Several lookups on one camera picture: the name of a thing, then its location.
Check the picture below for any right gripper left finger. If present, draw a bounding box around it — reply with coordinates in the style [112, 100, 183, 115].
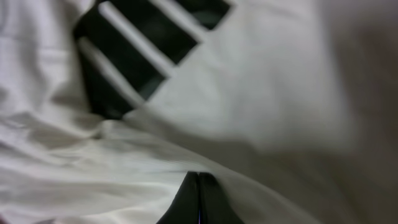
[157, 172, 199, 224]

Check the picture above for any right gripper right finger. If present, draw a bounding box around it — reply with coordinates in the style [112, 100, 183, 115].
[198, 173, 244, 224]

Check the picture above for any white printed t-shirt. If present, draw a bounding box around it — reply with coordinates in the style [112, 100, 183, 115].
[1, 1, 397, 223]

